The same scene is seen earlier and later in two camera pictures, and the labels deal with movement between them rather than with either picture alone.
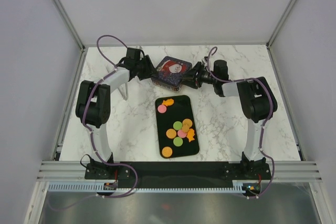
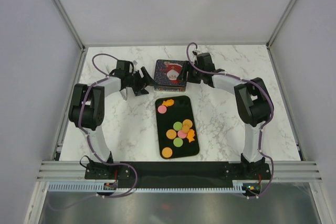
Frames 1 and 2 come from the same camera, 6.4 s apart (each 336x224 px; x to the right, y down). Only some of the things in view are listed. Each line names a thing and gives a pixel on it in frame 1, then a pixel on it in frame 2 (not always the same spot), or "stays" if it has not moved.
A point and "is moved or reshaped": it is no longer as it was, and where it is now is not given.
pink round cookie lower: [181, 134] stays
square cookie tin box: [175, 88] is moved or reshaped
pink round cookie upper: [161, 108] stays
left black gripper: [150, 67] -> [146, 81]
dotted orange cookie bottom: [167, 151] stays
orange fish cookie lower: [190, 135] stays
